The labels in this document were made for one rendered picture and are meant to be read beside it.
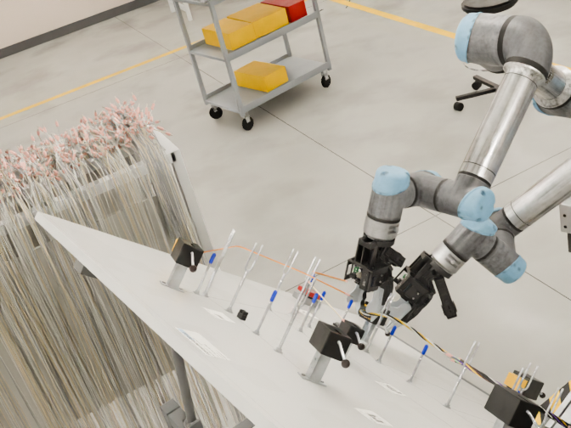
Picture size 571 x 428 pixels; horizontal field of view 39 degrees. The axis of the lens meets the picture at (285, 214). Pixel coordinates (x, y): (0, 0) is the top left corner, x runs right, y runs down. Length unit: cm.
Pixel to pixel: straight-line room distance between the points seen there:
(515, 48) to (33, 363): 150
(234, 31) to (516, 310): 293
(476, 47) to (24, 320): 133
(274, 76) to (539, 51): 416
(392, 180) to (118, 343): 104
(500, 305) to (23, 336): 215
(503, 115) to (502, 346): 182
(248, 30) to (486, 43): 392
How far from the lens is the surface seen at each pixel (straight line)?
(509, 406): 142
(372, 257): 177
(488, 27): 191
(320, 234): 437
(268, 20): 580
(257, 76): 588
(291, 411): 110
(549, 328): 355
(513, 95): 180
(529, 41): 185
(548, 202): 202
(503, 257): 196
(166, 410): 205
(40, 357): 233
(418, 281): 195
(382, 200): 172
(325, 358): 131
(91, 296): 228
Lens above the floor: 232
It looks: 30 degrees down
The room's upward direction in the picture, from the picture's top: 15 degrees counter-clockwise
